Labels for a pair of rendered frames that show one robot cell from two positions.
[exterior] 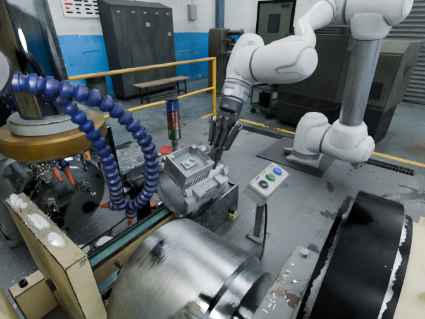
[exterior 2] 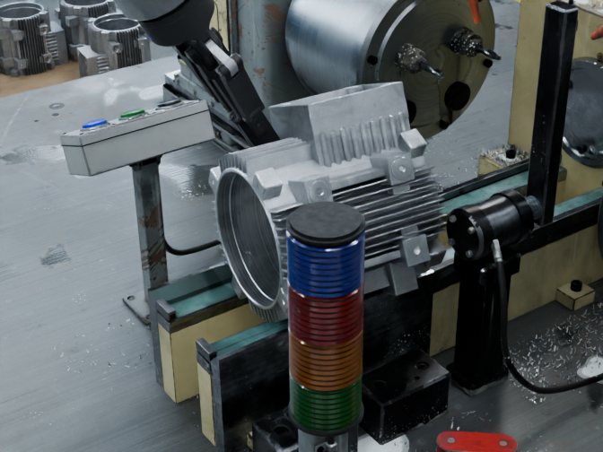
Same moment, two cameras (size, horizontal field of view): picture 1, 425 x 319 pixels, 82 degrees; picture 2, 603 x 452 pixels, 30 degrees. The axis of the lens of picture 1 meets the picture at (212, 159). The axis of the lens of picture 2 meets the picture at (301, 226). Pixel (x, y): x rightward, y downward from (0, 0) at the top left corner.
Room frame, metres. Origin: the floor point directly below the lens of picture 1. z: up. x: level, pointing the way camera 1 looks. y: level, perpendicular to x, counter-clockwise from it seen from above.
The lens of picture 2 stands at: (1.78, 0.39, 1.65)
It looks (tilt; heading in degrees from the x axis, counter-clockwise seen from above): 31 degrees down; 198
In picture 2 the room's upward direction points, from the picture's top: 1 degrees counter-clockwise
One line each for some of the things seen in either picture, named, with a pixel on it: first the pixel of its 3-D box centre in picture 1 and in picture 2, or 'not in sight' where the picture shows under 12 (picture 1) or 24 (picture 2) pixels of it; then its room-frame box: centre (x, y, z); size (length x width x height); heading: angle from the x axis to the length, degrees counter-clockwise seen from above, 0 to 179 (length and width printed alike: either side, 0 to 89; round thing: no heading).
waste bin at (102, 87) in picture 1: (98, 90); not in sight; (5.29, 2.43, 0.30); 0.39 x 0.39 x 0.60
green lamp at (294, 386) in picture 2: (174, 133); (326, 390); (1.08, 0.18, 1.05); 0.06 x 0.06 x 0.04
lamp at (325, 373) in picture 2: (173, 124); (326, 346); (1.08, 0.18, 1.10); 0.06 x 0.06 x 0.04
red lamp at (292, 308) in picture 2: (172, 114); (326, 300); (1.08, 0.18, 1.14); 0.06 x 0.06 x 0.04
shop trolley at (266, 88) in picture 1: (274, 87); not in sight; (4.71, -1.17, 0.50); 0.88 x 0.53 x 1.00; 124
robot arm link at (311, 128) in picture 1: (312, 132); not in sight; (1.29, -0.56, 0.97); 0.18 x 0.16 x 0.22; 41
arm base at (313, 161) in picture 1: (302, 152); not in sight; (1.31, -0.54, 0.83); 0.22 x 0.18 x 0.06; 58
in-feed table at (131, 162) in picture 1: (128, 164); not in sight; (1.12, 0.44, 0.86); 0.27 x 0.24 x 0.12; 52
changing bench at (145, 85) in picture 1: (164, 90); not in sight; (5.68, 1.10, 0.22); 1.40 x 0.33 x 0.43; 139
